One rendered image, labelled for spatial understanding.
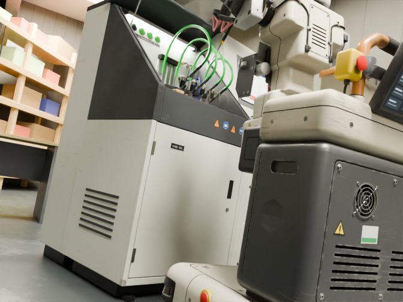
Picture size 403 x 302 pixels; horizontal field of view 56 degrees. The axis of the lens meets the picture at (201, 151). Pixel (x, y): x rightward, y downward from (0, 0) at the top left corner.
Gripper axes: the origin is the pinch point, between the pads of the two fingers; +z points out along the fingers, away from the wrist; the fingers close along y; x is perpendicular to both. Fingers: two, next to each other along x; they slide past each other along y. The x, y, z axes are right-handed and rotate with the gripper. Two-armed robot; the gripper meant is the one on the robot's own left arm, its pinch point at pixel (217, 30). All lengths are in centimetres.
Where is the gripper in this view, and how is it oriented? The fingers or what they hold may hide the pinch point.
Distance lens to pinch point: 203.5
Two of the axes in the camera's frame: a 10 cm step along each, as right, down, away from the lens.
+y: -8.3, 0.6, -5.6
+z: -3.6, 7.1, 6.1
